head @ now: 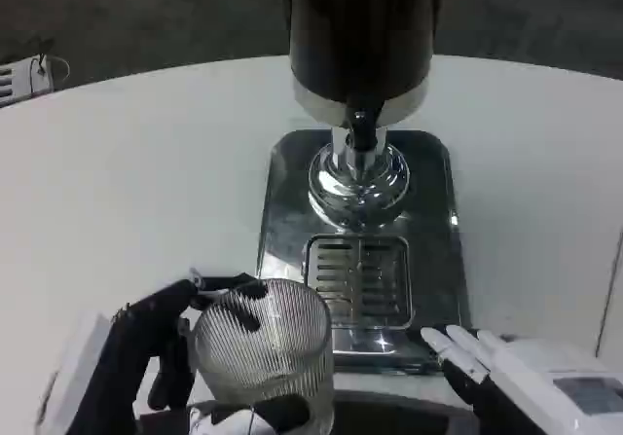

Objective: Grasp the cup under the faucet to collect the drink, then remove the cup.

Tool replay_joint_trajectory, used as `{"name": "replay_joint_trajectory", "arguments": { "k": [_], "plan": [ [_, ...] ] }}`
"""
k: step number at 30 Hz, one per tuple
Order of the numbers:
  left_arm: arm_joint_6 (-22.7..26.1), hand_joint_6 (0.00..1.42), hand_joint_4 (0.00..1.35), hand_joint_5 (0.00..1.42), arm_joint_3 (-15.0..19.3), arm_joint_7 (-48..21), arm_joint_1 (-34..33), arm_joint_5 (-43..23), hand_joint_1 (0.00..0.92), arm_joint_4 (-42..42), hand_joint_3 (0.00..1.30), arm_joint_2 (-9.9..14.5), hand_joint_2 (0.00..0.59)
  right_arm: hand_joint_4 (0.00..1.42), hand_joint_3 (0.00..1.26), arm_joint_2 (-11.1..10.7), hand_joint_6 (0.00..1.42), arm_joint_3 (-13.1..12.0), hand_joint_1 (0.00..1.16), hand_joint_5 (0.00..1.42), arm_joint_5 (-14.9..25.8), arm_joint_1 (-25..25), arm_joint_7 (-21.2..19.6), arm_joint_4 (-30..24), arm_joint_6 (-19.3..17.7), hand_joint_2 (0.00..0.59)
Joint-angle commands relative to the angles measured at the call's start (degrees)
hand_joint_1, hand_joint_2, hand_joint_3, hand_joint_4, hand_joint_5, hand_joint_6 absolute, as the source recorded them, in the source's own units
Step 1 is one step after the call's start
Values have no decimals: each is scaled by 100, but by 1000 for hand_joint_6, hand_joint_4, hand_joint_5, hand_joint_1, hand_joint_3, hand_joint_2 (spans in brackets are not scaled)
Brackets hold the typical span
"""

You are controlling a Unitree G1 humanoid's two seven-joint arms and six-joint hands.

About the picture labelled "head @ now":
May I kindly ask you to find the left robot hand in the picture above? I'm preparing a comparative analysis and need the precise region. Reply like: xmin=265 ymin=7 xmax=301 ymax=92
xmin=36 ymin=267 xmax=313 ymax=435

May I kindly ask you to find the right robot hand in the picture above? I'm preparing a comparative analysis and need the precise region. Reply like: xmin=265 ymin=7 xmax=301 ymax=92
xmin=421 ymin=324 xmax=623 ymax=435

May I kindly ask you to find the clear ribbed glass cup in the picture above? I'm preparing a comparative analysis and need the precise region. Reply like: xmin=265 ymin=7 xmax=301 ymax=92
xmin=191 ymin=278 xmax=336 ymax=435

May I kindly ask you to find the slotted steel drip grid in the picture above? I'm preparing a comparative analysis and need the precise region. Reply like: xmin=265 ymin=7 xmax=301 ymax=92
xmin=304 ymin=234 xmax=414 ymax=330

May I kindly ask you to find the steel drip tray base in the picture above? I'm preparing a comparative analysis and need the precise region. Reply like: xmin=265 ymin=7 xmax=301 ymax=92
xmin=255 ymin=127 xmax=473 ymax=374

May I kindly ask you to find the white vented device box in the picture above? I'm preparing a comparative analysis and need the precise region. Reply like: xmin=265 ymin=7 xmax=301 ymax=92
xmin=0 ymin=57 xmax=55 ymax=110

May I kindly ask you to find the black dispenser tap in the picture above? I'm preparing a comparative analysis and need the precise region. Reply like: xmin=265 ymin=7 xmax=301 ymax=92
xmin=347 ymin=106 xmax=382 ymax=155

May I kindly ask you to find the thin white looped cable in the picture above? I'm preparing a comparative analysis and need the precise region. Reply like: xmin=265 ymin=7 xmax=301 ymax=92
xmin=28 ymin=40 xmax=72 ymax=93

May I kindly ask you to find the dark drink dispenser steel pedestal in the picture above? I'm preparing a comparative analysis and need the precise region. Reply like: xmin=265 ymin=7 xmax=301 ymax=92
xmin=279 ymin=0 xmax=444 ymax=231

